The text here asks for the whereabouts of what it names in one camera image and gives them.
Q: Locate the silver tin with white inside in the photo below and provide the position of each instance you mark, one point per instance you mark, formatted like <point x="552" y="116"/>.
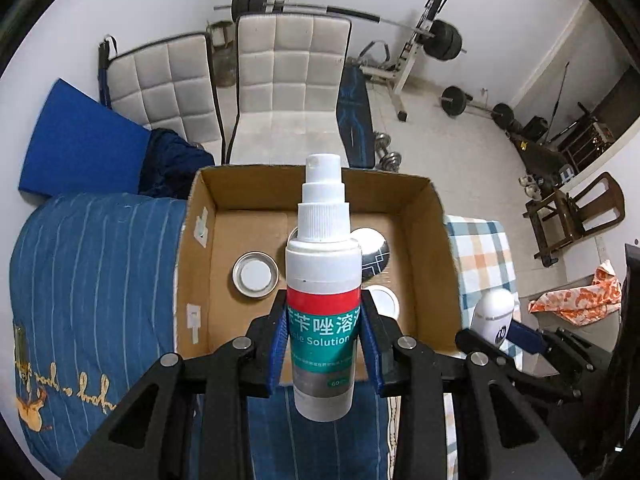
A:
<point x="255" y="275"/>

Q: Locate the barbell weight bench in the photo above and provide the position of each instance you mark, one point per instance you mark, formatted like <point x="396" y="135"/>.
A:
<point x="405" y="80"/>

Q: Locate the chrome dumbbell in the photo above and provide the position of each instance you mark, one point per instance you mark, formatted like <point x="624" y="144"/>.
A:
<point x="390" y="161"/>
<point x="383" y="140"/>

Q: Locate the small barbell with black plates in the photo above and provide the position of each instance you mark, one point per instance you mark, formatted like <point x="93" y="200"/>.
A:
<point x="454" y="100"/>

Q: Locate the plaid blanket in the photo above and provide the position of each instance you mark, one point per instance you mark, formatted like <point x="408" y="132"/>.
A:
<point x="475" y="255"/>

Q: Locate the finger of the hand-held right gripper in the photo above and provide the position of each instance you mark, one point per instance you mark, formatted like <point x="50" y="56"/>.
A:
<point x="527" y="339"/>
<point x="472" y="340"/>

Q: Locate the blue striped blanket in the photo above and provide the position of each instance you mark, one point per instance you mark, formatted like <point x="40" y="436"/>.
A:
<point x="100" y="285"/>

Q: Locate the pair of white shoes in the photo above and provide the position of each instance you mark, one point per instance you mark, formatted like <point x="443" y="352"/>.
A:
<point x="530" y="186"/>

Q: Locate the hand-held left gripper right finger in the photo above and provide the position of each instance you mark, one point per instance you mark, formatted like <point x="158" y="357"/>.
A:
<point x="371" y="347"/>

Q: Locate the black exercise machine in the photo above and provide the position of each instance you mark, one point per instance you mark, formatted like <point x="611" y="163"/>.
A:
<point x="545" y="155"/>

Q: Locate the white round lid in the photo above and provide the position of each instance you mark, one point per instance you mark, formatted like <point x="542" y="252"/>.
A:
<point x="384" y="301"/>

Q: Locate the black round patterned compact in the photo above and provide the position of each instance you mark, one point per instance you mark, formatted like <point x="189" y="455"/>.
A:
<point x="371" y="252"/>

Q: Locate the dark blue knitted garment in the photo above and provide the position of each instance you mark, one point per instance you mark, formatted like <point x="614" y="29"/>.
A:
<point x="170" y="165"/>

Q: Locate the white spray bottle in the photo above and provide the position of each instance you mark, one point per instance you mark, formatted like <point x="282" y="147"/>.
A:
<point x="322" y="300"/>

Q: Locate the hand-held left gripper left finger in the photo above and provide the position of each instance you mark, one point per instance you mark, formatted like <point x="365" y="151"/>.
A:
<point x="277" y="342"/>

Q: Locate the cardboard box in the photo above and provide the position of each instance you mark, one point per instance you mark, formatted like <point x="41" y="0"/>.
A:
<point x="225" y="230"/>

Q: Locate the dark wooden chair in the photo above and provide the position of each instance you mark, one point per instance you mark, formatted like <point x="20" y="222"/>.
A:
<point x="607" y="205"/>

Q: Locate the white quilted chair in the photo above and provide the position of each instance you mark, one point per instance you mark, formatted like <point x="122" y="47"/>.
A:
<point x="290" y="80"/>
<point x="160" y="95"/>

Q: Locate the silver round tin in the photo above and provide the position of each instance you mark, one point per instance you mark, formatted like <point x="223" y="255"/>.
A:
<point x="294" y="234"/>

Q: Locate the white roll-on bottle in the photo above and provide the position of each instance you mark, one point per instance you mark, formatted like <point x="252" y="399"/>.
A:
<point x="495" y="312"/>

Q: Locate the blue foam mat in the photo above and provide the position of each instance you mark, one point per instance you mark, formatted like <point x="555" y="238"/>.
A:
<point x="80" y="145"/>

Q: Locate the black blue weight bench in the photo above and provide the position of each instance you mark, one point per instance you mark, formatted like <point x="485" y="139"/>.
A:
<point x="356" y="120"/>

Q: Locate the orange white cloth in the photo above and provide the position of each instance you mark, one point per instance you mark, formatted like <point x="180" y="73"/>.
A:
<point x="575" y="300"/>

